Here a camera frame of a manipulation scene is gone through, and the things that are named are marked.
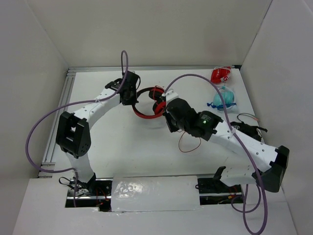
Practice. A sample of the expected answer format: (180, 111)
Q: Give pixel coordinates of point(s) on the wrapped red headphones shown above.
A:
(221, 74)

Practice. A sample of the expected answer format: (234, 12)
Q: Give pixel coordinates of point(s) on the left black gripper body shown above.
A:
(128, 97)

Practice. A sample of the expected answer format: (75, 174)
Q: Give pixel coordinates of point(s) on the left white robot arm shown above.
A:
(73, 133)

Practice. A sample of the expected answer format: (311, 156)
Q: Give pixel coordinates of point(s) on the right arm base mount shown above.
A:
(213, 191)

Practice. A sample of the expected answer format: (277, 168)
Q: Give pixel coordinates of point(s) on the white taped front panel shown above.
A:
(155, 194)

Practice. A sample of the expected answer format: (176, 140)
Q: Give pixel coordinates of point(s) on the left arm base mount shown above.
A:
(97, 196)

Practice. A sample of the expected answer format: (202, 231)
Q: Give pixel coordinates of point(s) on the red black headphones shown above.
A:
(156, 102)

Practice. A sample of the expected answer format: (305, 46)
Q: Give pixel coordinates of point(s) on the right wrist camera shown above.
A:
(169, 96)

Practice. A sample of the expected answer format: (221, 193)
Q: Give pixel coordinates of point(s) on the black wrapped headphones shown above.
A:
(252, 131)

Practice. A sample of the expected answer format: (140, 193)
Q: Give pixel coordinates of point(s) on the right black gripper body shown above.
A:
(158, 101)

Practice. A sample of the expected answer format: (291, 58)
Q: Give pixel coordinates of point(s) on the teal headphones in bag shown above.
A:
(229, 99)

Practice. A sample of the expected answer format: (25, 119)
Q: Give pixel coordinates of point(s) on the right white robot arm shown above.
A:
(269, 163)

